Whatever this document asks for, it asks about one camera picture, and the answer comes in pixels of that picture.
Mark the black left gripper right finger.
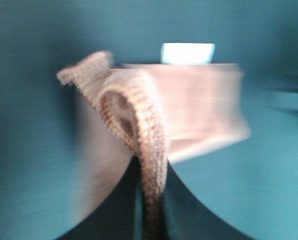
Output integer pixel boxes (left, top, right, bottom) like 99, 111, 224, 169
162, 164, 252, 240

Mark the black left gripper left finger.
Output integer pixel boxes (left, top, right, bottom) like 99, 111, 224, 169
57, 156, 144, 240

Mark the brown microfiber towel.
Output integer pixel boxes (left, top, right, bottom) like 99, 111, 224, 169
56, 51, 251, 240

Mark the dark table cloth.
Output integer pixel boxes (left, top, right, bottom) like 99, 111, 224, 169
0, 0, 298, 240

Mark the white plastic bin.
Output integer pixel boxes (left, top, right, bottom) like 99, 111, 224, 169
160, 42, 216, 65

